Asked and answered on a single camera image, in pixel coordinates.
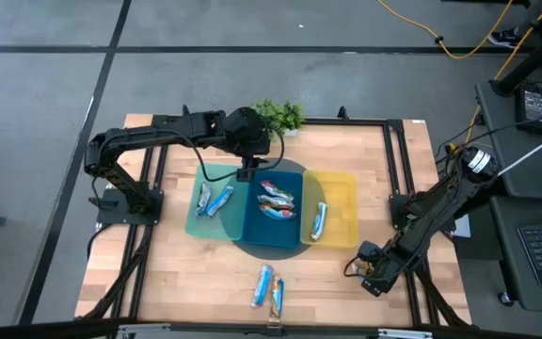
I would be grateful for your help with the person's black shoe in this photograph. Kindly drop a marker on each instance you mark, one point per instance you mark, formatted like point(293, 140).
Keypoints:
point(506, 37)

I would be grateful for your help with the silver metal bracket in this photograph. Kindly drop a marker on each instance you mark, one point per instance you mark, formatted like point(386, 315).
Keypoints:
point(405, 334)
point(144, 330)

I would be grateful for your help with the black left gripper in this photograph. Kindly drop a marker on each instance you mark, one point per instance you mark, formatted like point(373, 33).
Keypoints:
point(248, 160)

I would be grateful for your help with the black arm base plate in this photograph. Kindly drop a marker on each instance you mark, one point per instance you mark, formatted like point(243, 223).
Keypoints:
point(111, 214)
point(398, 221)

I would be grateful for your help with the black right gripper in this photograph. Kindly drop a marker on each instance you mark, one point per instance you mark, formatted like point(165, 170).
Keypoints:
point(379, 269)

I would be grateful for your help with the red green granola bar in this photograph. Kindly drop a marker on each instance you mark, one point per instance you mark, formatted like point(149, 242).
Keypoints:
point(276, 213)
point(262, 285)
point(275, 202)
point(276, 189)

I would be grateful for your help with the blue silver granola bar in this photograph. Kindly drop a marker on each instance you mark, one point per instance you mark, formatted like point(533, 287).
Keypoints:
point(202, 198)
point(218, 201)

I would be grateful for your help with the blue plastic bin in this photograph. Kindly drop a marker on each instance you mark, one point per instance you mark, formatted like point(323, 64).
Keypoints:
point(252, 221)

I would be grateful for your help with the black aluminium table frame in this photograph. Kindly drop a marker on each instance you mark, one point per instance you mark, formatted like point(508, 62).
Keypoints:
point(360, 121)

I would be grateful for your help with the yellow plastic bin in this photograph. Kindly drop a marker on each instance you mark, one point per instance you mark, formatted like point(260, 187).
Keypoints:
point(341, 226)

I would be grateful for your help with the black crossbar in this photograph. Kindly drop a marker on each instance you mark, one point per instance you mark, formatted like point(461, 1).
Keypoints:
point(40, 330)

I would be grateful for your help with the green artificial potted plant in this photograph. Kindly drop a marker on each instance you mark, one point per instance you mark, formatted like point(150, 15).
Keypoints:
point(285, 115)

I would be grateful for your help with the teal plastic bin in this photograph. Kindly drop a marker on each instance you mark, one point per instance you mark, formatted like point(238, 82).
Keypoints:
point(196, 226)

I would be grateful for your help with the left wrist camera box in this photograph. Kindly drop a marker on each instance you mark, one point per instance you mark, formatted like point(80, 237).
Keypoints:
point(247, 175)

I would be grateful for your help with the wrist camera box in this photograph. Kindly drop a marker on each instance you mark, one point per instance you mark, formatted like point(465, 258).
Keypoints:
point(247, 175)
point(373, 287)

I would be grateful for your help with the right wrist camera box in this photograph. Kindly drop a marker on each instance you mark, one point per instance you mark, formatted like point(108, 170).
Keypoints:
point(373, 287)

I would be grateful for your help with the black tripod stand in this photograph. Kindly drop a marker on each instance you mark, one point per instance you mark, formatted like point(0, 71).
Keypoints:
point(534, 55)

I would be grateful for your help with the black caster wheel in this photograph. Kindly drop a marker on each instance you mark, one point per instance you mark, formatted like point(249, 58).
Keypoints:
point(504, 297)

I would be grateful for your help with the dark grey wheeled table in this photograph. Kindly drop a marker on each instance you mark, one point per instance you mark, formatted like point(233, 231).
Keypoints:
point(506, 245)

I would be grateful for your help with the light grey control box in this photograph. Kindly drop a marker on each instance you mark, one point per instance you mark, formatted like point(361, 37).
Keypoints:
point(462, 226)

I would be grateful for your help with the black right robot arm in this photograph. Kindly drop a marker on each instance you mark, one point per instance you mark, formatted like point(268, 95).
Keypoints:
point(433, 214)

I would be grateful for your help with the grey round mat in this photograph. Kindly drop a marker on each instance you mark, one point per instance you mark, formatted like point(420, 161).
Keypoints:
point(252, 252)

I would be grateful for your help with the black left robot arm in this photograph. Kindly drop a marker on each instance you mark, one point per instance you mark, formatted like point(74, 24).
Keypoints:
point(167, 132)

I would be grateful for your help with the black power adapter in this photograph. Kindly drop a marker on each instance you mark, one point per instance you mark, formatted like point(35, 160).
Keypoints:
point(531, 106)

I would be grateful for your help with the white sticker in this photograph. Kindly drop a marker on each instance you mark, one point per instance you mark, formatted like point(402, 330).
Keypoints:
point(419, 121)

